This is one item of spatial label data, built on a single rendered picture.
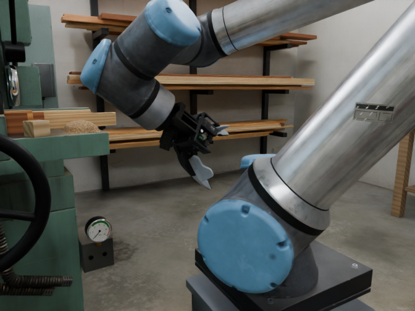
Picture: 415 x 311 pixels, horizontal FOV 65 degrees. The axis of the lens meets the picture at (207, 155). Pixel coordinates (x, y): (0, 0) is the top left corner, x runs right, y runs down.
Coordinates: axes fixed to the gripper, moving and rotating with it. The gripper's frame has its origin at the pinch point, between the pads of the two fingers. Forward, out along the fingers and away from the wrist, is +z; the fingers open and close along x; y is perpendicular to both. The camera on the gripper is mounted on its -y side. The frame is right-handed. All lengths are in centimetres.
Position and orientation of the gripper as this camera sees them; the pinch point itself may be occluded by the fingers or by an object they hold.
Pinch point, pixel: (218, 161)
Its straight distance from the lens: 79.7
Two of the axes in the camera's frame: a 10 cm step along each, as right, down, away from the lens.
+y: 6.9, -1.1, -7.2
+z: 6.6, 4.9, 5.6
